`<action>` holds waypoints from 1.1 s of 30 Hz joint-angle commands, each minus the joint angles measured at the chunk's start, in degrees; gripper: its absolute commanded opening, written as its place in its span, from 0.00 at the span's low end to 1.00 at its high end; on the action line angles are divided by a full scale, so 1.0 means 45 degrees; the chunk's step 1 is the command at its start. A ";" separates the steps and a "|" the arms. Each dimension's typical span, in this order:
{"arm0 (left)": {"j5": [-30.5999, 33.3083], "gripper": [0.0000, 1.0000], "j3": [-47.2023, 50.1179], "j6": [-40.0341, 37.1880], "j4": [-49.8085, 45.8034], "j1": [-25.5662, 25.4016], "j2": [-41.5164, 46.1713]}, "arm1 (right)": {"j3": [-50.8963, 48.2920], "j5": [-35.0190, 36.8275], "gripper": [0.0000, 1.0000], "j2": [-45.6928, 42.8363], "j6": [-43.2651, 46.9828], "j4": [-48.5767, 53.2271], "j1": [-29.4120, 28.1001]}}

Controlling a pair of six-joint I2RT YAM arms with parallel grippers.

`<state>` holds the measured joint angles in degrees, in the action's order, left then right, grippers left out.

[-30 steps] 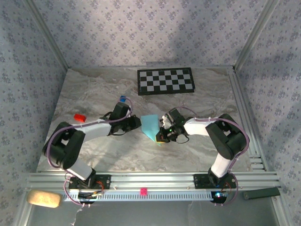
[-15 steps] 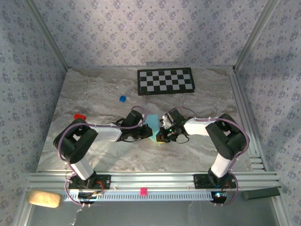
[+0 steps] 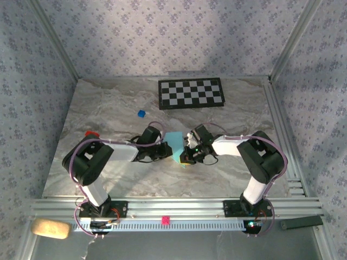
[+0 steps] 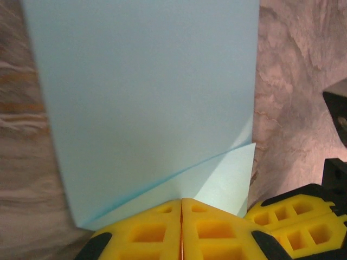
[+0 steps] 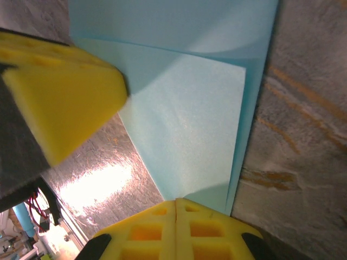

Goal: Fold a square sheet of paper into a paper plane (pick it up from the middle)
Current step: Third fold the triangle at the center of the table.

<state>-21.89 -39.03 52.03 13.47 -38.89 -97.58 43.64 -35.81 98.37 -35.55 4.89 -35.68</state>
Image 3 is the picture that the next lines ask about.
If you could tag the light blue cloth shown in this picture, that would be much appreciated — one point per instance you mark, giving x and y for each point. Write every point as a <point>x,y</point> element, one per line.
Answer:
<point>173,140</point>

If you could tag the wide aluminium mounting rail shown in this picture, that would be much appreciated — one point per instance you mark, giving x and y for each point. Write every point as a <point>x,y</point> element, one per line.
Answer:
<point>176,207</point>

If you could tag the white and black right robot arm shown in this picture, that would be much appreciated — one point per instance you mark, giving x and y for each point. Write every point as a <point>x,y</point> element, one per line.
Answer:
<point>254,189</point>

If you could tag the aluminium frame post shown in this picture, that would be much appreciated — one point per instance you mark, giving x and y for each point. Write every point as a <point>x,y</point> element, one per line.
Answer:
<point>293,40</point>

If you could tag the black and white checkerboard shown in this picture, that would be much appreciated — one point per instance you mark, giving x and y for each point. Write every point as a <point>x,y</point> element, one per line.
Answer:
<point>189,93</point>

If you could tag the slotted aluminium table rail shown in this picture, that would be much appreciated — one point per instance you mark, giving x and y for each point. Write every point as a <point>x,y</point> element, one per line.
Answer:
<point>274,108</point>

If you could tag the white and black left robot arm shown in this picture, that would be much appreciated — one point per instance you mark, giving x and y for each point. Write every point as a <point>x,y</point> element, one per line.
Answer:
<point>95,192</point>

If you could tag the red toy brick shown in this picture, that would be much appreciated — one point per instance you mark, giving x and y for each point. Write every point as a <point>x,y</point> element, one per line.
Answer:
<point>91,134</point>

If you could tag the dark flat bar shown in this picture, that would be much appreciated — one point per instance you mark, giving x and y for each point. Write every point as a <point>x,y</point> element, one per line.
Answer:
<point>301,223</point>

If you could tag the blue toy brick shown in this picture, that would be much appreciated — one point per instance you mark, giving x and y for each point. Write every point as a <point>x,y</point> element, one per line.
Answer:
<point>141,113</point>

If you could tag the pink cube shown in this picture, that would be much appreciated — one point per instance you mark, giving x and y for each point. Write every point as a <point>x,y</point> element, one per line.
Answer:
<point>165,220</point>

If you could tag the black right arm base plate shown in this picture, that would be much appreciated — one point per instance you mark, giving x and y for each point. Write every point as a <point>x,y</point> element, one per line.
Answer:
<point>230,208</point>

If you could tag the black controller board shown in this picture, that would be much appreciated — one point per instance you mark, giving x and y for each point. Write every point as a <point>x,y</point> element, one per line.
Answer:
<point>99,224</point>
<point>252,228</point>

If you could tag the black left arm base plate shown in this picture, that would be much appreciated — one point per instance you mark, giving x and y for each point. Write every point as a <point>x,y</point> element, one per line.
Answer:
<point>122,208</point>

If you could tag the tan sponge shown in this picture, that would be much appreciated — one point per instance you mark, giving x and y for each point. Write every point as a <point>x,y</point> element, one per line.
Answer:
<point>50,228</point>

